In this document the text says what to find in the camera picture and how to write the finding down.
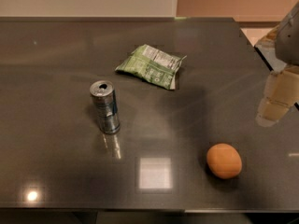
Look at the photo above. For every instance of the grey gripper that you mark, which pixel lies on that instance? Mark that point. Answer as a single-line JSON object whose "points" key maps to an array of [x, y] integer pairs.
{"points": [[288, 42]]}

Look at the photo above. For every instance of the green jalapeno chip bag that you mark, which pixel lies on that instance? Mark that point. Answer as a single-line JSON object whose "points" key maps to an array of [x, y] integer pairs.
{"points": [[152, 65]]}

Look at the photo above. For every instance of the orange round fruit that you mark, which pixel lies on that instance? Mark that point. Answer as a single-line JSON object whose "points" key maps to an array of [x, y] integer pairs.
{"points": [[224, 161]]}

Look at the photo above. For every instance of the silver open soda can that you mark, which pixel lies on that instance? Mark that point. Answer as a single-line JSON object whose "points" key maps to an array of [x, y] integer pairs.
{"points": [[104, 100]]}

